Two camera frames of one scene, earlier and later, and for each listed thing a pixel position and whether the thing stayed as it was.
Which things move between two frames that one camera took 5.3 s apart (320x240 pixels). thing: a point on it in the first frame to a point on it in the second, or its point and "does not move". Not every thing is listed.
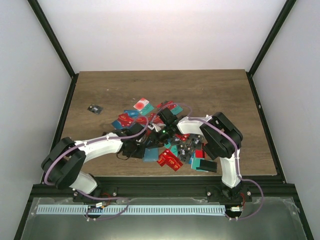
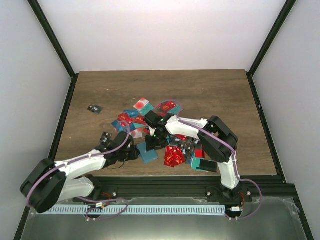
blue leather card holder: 151,154 does not move
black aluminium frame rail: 172,187 does not move
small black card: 95,109 does not move
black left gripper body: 134,152 to 126,157
